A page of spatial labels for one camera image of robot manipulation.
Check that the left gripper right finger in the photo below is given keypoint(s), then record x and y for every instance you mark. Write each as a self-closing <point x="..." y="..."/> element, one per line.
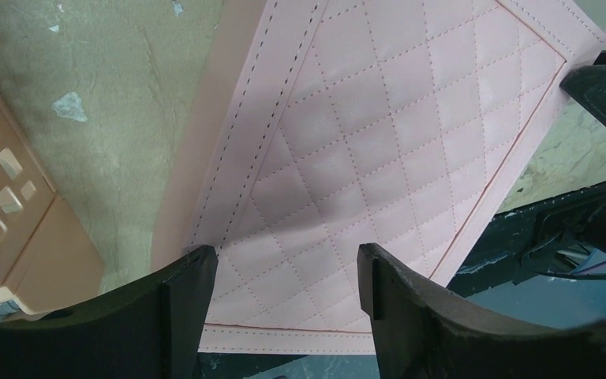
<point x="422" y="330"/>

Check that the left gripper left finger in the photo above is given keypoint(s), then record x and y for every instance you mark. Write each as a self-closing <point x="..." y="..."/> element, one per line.
<point x="150" y="328"/>

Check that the pink jewelry box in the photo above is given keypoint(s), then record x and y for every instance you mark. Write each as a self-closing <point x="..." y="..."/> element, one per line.
<point x="321" y="125"/>

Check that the orange plastic organizer rack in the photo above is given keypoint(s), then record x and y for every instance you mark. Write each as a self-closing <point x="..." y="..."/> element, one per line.
<point x="47" y="260"/>

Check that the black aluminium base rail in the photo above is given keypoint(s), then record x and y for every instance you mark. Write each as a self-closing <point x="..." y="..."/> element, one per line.
<point x="537" y="239"/>

